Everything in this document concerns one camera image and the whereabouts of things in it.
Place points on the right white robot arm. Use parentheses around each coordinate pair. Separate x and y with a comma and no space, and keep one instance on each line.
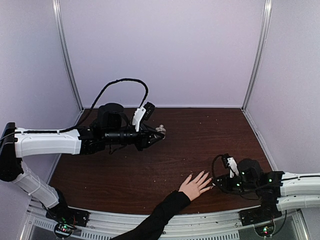
(277,191)

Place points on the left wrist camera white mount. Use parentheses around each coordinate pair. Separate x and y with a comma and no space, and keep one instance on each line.
(137,118)

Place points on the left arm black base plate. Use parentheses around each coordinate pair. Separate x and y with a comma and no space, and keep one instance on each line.
(73,217)

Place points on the round circuit board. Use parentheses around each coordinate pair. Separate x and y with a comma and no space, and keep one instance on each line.
(62,230)
(265,230)

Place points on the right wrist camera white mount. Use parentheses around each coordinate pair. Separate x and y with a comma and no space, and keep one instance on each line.
(230,163)

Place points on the glitter nail polish bottle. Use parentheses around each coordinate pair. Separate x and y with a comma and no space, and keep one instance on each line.
(161,131)

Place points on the right aluminium frame post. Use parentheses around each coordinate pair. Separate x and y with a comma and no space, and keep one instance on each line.
(264,30)

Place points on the right round circuit board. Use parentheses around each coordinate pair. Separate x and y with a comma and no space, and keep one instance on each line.
(265,230)

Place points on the aluminium front rail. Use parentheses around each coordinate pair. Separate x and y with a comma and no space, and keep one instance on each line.
(41,223)

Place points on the person's bare hand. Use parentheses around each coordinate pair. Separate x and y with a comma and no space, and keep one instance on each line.
(194,187)

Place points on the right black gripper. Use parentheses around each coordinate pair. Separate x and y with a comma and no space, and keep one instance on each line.
(225,182)

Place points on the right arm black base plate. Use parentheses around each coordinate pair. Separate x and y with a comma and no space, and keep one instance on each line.
(258,215)

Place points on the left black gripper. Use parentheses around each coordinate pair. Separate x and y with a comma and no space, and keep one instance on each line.
(145,134)

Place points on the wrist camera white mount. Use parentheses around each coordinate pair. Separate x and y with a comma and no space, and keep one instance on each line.
(137,118)
(230,163)

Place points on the black sleeved forearm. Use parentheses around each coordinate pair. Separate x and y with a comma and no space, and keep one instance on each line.
(153,226)

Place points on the left round circuit board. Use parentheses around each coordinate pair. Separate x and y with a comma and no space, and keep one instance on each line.
(62,230)

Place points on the aluminium frame post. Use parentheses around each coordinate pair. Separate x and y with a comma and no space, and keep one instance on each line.
(264,30)
(65,53)

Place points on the left aluminium frame post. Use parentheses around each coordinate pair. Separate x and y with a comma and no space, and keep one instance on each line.
(65,53)

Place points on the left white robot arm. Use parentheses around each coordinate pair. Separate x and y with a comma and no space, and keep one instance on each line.
(111,127)

